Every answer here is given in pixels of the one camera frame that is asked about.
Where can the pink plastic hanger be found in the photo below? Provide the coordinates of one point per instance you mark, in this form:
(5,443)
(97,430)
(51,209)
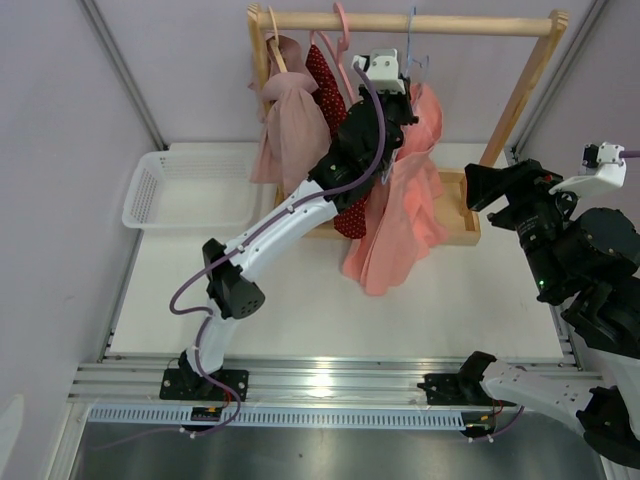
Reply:
(338,49)

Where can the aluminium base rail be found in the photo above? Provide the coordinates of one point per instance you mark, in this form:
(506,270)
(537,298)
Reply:
(324,382)

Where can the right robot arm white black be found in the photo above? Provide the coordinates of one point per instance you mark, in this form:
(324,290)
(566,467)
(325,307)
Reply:
(589,261)

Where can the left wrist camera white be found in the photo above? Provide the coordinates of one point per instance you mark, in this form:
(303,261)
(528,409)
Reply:
(381,66)

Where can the salmon pink skirt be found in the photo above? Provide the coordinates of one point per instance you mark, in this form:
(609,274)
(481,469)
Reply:
(401,224)

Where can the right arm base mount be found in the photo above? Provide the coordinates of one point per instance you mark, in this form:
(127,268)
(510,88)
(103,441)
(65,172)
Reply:
(443,389)

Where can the wooden hanger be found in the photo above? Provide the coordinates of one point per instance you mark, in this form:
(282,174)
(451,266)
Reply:
(277,61)

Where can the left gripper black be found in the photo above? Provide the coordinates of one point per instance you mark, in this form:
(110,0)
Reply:
(403,100)

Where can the white plastic basket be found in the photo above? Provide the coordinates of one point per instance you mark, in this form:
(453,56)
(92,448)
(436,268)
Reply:
(193,189)

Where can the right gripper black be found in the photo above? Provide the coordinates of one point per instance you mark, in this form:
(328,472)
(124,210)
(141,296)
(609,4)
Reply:
(525,182)

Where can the light blue wire hanger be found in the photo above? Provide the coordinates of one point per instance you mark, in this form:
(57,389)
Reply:
(412,55)

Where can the white slotted cable duct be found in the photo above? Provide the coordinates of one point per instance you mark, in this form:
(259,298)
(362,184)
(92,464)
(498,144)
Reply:
(412,419)

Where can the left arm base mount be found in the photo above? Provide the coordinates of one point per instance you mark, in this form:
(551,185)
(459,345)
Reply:
(180,385)

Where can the wooden clothes rack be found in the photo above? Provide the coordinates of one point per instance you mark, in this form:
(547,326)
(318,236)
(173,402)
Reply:
(484,81)

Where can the red polka dot garment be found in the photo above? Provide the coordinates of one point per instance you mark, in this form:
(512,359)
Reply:
(351,223)

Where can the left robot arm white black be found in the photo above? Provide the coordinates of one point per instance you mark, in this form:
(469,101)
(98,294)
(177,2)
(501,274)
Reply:
(359,155)

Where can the dusty pink hanging garment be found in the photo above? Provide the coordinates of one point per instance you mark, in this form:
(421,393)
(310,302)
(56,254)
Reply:
(295,134)

